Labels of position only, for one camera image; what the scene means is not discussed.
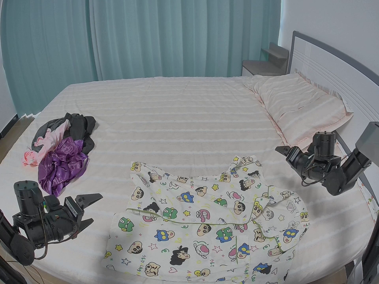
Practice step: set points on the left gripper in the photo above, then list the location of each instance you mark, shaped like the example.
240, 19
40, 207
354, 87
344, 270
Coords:
59, 223

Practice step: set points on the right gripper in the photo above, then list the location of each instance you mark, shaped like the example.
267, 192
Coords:
302, 164

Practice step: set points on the white printed pyjama top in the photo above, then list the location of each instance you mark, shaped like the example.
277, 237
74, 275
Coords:
201, 223

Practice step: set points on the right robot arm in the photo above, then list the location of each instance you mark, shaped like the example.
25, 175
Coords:
337, 179

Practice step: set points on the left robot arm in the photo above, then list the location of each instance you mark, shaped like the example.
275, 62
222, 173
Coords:
28, 197

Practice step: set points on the bed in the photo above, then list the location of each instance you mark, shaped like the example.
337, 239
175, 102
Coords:
192, 120

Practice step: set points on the cream striped pillow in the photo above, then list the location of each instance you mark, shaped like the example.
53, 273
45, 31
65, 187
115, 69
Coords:
299, 105

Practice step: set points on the purple garment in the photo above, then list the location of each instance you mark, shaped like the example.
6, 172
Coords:
63, 164

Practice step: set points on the pink garment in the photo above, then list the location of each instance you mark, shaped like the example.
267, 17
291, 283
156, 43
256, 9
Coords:
49, 140

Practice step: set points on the dark grey garment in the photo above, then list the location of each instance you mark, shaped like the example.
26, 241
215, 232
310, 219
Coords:
83, 129

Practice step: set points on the grey bedside table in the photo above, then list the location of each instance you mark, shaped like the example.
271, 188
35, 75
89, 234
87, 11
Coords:
263, 65

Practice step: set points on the blue-green curtain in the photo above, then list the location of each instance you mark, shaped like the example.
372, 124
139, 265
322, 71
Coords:
183, 25
50, 40

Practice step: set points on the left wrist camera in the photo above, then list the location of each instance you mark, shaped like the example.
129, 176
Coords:
51, 202

